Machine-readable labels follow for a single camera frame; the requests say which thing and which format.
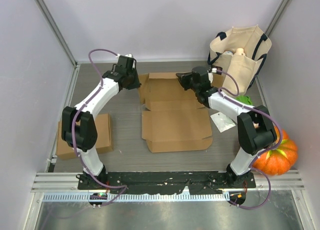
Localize clear plastic pouch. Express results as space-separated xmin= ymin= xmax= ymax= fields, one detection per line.
xmin=210 ymin=112 xmax=236 ymax=133

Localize brown cardboard sheet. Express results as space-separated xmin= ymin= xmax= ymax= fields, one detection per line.
xmin=138 ymin=72 xmax=213 ymax=153

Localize slotted cable duct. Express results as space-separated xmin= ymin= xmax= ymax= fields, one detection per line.
xmin=42 ymin=192 xmax=230 ymax=203

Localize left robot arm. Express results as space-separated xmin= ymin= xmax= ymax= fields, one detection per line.
xmin=61 ymin=54 xmax=141 ymax=190

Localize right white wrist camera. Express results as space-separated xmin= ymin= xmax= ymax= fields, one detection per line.
xmin=208 ymin=67 xmax=219 ymax=84

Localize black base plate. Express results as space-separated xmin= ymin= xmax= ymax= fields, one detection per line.
xmin=77 ymin=171 xmax=257 ymax=195

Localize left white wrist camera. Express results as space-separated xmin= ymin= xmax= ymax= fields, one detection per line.
xmin=116 ymin=53 xmax=137 ymax=66

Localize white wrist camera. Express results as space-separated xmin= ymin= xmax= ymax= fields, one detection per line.
xmin=208 ymin=67 xmax=219 ymax=84
xmin=116 ymin=53 xmax=137 ymax=66

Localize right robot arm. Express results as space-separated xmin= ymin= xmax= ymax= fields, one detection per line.
xmin=176 ymin=66 xmax=277 ymax=188

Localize white bottle in bag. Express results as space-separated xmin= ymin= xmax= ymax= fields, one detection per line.
xmin=223 ymin=48 xmax=246 ymax=58

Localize green lettuce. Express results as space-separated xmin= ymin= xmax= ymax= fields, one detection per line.
xmin=235 ymin=95 xmax=254 ymax=106

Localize orange pumpkin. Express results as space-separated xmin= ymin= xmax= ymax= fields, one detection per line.
xmin=253 ymin=129 xmax=298 ymax=176

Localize brown cardboard box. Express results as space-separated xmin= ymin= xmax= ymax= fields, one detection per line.
xmin=55 ymin=112 xmax=115 ymax=161

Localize beige canvas tote bag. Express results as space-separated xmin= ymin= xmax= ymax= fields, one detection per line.
xmin=207 ymin=25 xmax=272 ymax=95

